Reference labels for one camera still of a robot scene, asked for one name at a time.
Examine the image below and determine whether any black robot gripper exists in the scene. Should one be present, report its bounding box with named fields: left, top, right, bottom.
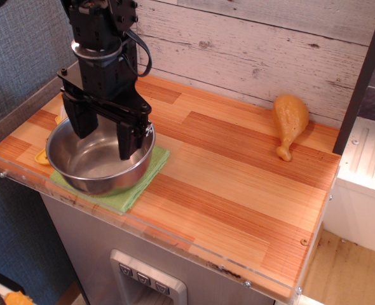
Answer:
left=58, top=58, right=151, bottom=160

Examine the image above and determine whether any yellow toy chicken drumstick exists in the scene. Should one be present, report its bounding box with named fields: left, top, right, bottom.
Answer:
left=272, top=95, right=310, bottom=161

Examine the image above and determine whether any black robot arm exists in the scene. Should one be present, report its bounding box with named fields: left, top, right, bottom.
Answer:
left=58, top=1, right=153, bottom=160

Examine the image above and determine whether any stainless steel bowl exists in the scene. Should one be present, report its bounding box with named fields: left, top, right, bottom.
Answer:
left=46, top=116, right=156, bottom=196

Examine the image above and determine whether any yellow toy brush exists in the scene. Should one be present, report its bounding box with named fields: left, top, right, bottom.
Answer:
left=34, top=105, right=67, bottom=165

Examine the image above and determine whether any green cloth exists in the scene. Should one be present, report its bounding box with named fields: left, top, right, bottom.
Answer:
left=47, top=146, right=170, bottom=213

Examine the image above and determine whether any grey toy fridge cabinet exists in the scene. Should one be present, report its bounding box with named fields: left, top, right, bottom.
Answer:
left=42, top=195, right=274, bottom=304

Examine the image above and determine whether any silver dispenser panel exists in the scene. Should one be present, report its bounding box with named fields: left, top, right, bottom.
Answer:
left=110, top=249, right=188, bottom=304

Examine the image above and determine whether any orange black object bottom left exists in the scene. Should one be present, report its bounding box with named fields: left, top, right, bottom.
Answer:
left=0, top=273, right=35, bottom=305

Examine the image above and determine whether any clear acrylic table guard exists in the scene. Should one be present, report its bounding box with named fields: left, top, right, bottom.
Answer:
left=0, top=144, right=339, bottom=304

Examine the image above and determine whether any white toy sink unit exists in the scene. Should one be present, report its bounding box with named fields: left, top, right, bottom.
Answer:
left=323, top=118, right=375, bottom=251

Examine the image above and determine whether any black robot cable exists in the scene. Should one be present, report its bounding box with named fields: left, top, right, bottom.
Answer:
left=123, top=29, right=153, bottom=78

